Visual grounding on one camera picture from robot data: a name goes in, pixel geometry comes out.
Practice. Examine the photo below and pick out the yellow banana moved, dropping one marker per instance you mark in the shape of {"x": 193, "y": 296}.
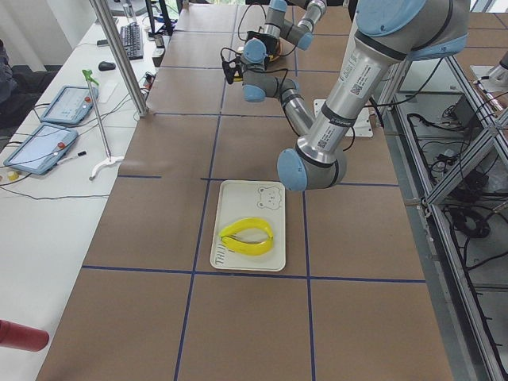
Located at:
{"x": 248, "y": 248}
{"x": 247, "y": 223}

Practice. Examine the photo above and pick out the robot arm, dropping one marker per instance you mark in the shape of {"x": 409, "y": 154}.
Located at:
{"x": 384, "y": 33}
{"x": 264, "y": 43}

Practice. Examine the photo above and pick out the brown wicker basket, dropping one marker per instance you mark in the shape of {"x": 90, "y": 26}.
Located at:
{"x": 278, "y": 51}

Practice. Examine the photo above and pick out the white rectangular bear tray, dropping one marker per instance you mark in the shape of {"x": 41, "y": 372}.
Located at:
{"x": 241, "y": 199}

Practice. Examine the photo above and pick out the black computer mouse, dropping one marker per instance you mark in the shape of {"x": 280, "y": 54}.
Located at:
{"x": 106, "y": 66}

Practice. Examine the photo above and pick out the black keyboard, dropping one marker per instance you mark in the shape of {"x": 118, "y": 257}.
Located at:
{"x": 131, "y": 39}

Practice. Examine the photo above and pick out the teach pendant far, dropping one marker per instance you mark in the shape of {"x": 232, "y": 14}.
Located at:
{"x": 69, "y": 107}

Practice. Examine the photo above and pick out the teach pendant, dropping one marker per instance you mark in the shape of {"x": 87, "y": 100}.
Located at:
{"x": 69, "y": 107}
{"x": 41, "y": 151}

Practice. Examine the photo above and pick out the teach pendant near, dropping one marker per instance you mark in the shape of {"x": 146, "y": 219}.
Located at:
{"x": 41, "y": 151}

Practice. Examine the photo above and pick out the red cylinder bottle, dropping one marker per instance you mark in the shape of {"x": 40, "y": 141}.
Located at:
{"x": 16, "y": 336}

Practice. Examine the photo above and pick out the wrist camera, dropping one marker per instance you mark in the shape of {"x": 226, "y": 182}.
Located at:
{"x": 230, "y": 68}

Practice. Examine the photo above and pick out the aluminium frame post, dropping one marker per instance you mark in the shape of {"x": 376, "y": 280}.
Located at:
{"x": 109, "y": 27}

